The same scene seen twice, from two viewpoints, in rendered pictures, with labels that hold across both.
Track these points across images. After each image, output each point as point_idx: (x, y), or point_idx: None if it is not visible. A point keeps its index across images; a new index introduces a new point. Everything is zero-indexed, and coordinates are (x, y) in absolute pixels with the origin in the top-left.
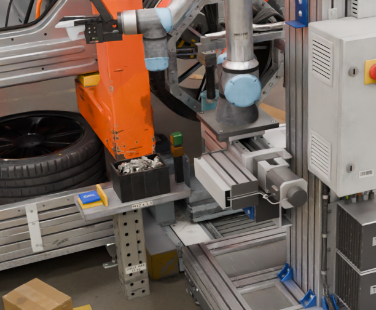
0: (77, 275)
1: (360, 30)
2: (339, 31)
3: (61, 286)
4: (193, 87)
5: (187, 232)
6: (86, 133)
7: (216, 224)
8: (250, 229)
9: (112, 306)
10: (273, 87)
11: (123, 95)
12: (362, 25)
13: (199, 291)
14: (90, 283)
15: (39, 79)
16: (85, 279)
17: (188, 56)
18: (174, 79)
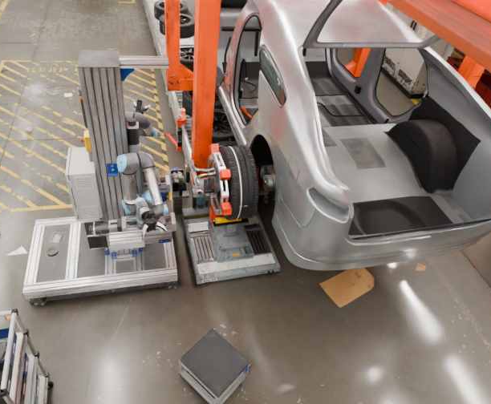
0: None
1: (75, 153)
2: (79, 149)
3: (188, 193)
4: (399, 262)
5: (203, 225)
6: None
7: (209, 236)
8: (200, 246)
9: (170, 204)
10: (217, 214)
11: (192, 156)
12: (80, 155)
13: None
14: (187, 200)
15: (237, 143)
16: (190, 199)
17: (266, 191)
18: (208, 172)
